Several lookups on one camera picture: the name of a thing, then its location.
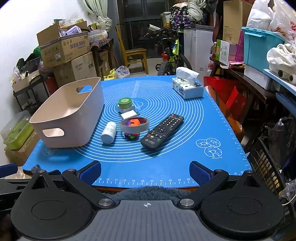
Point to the grey tape roll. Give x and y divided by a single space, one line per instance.
134 125

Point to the open cardboard box top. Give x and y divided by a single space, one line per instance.
61 45

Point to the black tv remote control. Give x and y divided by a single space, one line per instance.
156 137

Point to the white plastic bag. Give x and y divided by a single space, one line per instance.
122 72

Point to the green black bicycle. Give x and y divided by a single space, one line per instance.
172 55

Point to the wooden chair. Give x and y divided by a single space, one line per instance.
132 56

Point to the white usb charger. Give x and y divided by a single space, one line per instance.
128 114

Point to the large cardboard box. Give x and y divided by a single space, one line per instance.
77 69

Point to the green lid jar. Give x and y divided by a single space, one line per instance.
125 104

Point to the green clear plastic container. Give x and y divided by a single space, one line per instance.
17 131

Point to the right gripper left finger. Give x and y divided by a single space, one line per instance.
80 182

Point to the white freezer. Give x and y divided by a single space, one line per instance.
197 46

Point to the teal plastic storage bin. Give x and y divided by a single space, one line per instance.
257 43

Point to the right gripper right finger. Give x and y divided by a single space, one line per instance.
209 181

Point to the white pill bottle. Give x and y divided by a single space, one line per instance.
109 133

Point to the black plastic crate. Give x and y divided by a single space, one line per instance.
264 166

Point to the black metal shelf rack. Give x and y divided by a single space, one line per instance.
33 102

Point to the beige plastic storage basket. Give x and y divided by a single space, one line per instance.
69 116

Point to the yellow detergent jug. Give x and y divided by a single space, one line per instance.
111 76

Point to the blue silicone baking mat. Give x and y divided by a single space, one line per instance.
180 131

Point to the tissue box with tissue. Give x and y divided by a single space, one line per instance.
186 83

